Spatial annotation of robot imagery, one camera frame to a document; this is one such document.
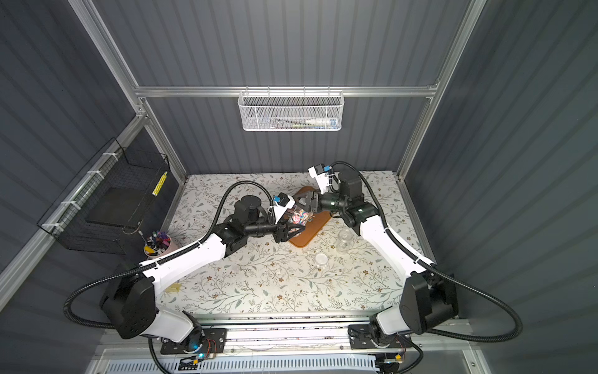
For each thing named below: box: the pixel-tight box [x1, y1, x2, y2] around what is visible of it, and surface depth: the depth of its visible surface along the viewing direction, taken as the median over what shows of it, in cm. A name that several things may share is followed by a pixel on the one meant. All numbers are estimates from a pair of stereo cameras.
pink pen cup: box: [137, 230, 176, 259], surface depth 84 cm
